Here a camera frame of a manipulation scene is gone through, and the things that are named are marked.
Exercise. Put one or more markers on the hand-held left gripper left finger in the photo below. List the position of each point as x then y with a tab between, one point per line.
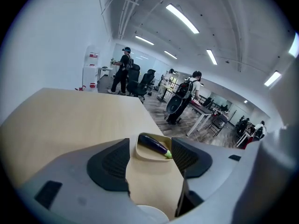
70	183

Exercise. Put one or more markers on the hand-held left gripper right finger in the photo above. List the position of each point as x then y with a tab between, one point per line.
210	171

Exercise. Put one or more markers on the purple eggplant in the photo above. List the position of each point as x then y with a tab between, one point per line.
154	144

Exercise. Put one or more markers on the beige tray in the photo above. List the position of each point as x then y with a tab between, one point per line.
149	158

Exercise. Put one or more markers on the black folding chair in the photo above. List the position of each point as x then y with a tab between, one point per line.
217	123

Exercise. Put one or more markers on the dark table with white legs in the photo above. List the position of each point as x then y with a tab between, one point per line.
202	112

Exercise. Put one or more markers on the white round plate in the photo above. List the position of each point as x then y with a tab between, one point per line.
151	214

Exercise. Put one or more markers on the black office chair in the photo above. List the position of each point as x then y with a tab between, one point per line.
146	83
133	78

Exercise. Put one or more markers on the ceiling light panel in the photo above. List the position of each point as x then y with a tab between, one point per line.
211	57
272	78
170	54
144	40
182	18
294	45

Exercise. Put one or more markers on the white water dispenser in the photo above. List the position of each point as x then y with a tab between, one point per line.
90	69

